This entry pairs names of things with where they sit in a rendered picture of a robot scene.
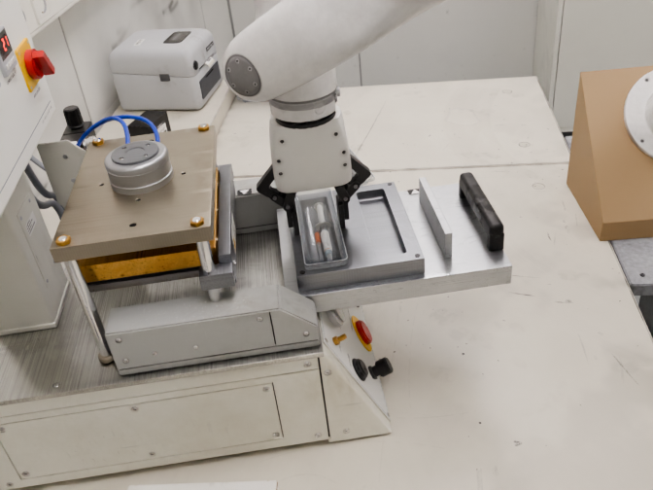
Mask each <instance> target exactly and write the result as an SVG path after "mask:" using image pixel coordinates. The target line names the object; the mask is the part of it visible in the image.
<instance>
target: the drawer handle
mask: <svg viewBox="0 0 653 490"><path fill-rule="evenodd" d="M459 196H460V198H466V199H467V200H468V202H469V204H470V206H471V208H472V209H473V211H474V213H475V215H476V217H477V218H478V220H479V222H480V224H481V225H482V227H483V229H484V230H485V232H486V233H487V235H488V239H487V248H488V249H489V251H497V250H502V249H503V243H504V232H503V231H504V226H503V223H502V221H501V220H500V218H499V217H498V214H497V213H496V211H495V209H494V208H493V206H492V204H491V203H490V201H489V199H488V198H487V196H486V195H485V194H484V192H483V191H482V189H481V187H480V186H479V184H478V182H477V181H476V179H475V177H474V176H473V174H472V173H471V172H466V173H462V174H461V175H460V180H459Z"/></svg>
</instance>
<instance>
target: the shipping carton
mask: <svg viewBox="0 0 653 490"><path fill-rule="evenodd" d="M127 490H279V486H278V482H277V480H265V481H236V482H208V483H179V484H151V485H129V486H128V488H127Z"/></svg>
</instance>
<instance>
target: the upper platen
mask: <svg viewBox="0 0 653 490"><path fill-rule="evenodd" d="M219 191H220V175H219V170H218V167H216V189H215V220H214V240H210V241H209V242H210V247H211V251H212V255H213V259H214V264H218V263H219V259H218V233H219ZM79 262H80V264H81V267H82V270H83V272H84V275H85V277H86V281H87V283H88V286H89V289H90V291H91V292H99V291H106V290H113V289H119V288H125V287H132V286H139V285H146V284H152V283H159V282H166V281H172V280H179V279H186V278H192V277H199V267H200V266H201V264H200V260H199V257H198V253H197V249H196V245H195V243H190V244H184V245H177V246H170V247H163V248H156V249H150V250H143V251H136V252H129V253H122V254H115V255H109V256H102V257H95V258H88V259H81V260H79Z"/></svg>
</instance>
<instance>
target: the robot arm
mask: <svg viewBox="0 0 653 490"><path fill-rule="evenodd" d="M444 1H446V0H254V3H255V10H256V20H255V21H254V22H253V23H252V24H250V25H249V26H248V27H246V28H245V29H244V30H243V31H241V32H240V33H239V34H238V35H237V36H236V37H235V38H234V39H233V40H232V41H231V42H230V44H229V45H228V47H227V48H226V51H225V53H224V55H223V65H222V69H223V77H224V80H225V82H226V84H227V86H228V87H229V88H230V89H231V91H232V92H234V93H235V94H236V95H237V96H239V97H241V98H242V99H245V100H248V101H254V102H262V101H268V100H269V104H270V111H271V114H272V115H271V116H270V120H269V142H270V152H271V160H272V164H271V165H270V166H269V168H268V169H267V170H266V172H265V173H264V174H263V176H262V177H261V178H260V180H259V181H258V183H257V191H258V192H259V193H261V194H263V195H265V196H266V197H269V198H270V199H271V200H272V201H274V202H275V203H277V204H278V205H280V206H282V207H283V208H284V210H285V211H286V212H287V218H288V225H289V228H294V235H300V233H299V225H298V218H297V212H296V206H295V201H294V199H295V195H296V193H299V192H306V191H312V190H319V189H326V188H333V187H334V188H335V190H336V192H337V195H336V206H337V215H338V219H339V223H340V226H341V228H346V225H345V220H349V219H350V218H349V207H348V202H349V201H350V197H351V196H352V195H353V194H354V193H355V192H356V191H357V190H358V189H359V188H360V185H361V184H362V183H363V182H364V181H365V180H366V179H367V178H368V177H369V176H370V175H371V173H370V170H369V168H368V167H367V166H366V165H364V164H363V163H362V162H361V161H359V160H358V159H357V158H355V157H354V156H353V155H351V154H350V150H349V143H348V138H347V132H346V128H345V123H344V119H343V116H342V112H341V109H340V107H339V106H337V105H335V103H336V102H337V96H340V94H341V92H340V87H339V86H338V85H337V84H336V74H335V67H336V66H338V65H340V64H342V63H343V62H345V61H347V60H348V59H350V58H352V57H353V56H355V55H357V54H358V53H361V52H362V51H364V50H365V49H367V48H369V47H370V46H372V45H373V44H375V43H376V42H378V41H379V40H381V39H383V38H384V37H386V36H387V35H389V34H390V33H392V32H393V31H395V30H396V29H398V28H399V27H401V26H402V25H403V24H405V23H406V22H408V21H409V20H411V19H413V18H415V17H417V16H418V15H420V14H422V13H424V12H426V11H427V10H429V9H431V8H433V7H435V6H437V5H439V4H441V3H442V2H444ZM624 122H625V127H626V129H627V131H628V133H629V135H630V137H631V139H632V140H633V142H634V143H635V144H636V145H637V147H638V148H639V149H640V150H641V151H643V152H644V153H645V154H646V155H648V156H650V157H651V158H653V71H651V72H649V73H647V74H646V75H644V76H643V77H642V78H640V79H639V80H638V81H637V82H636V83H635V85H634V86H633V87H632V89H631V90H630V92H629V93H628V96H627V98H626V101H625V105H624ZM352 169H353V170H354V171H356V172H357V173H356V174H355V176H354V177H352ZM274 180H275V184H276V188H277V189H276V188H272V187H271V186H270V185H271V183H272V182H273V181H274Z"/></svg>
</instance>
